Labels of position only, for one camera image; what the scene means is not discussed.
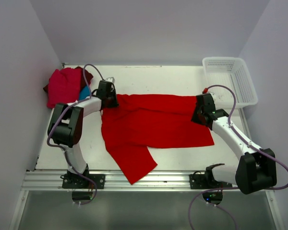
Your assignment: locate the bright red t shirt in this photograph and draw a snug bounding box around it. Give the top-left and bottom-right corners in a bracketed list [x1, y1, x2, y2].
[101, 94, 214, 184]

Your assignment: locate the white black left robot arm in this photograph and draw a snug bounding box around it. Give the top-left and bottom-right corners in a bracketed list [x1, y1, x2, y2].
[47, 78, 119, 186]

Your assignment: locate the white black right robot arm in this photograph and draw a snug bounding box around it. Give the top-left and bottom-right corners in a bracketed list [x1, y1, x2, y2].
[192, 93, 277, 195]

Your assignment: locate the blue folded t shirt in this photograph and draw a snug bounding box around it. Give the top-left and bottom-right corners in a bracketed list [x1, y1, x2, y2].
[78, 86, 91, 101]

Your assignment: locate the dark maroon folded t shirt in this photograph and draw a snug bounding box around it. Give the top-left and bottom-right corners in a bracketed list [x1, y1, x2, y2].
[43, 66, 94, 94]

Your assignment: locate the crimson folded t shirt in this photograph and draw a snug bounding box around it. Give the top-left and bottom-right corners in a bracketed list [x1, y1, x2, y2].
[43, 67, 85, 109]

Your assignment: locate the white plastic mesh basket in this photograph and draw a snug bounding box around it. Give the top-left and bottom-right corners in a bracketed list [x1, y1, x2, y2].
[202, 57, 258, 108]

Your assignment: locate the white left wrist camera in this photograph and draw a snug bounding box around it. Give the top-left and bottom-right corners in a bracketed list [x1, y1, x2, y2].
[106, 77, 115, 84]

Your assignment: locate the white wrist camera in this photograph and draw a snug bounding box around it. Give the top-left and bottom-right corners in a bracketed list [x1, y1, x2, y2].
[202, 88, 216, 100]
[106, 77, 115, 84]

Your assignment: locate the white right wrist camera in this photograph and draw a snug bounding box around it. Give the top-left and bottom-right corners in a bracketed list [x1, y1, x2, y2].
[202, 88, 216, 100]

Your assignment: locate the black right base bracket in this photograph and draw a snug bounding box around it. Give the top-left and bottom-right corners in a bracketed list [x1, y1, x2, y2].
[189, 171, 232, 189]

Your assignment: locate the black base bracket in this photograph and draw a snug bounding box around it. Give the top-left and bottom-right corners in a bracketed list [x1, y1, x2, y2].
[60, 173, 105, 189]
[189, 171, 232, 189]

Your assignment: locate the black left base bracket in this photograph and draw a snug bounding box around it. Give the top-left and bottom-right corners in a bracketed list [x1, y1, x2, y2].
[60, 173, 105, 189]

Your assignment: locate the aluminium mounting rail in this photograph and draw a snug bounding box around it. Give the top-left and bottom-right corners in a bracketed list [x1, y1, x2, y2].
[21, 155, 274, 192]

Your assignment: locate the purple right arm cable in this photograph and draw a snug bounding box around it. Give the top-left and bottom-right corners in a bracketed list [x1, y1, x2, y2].
[188, 85, 288, 230]

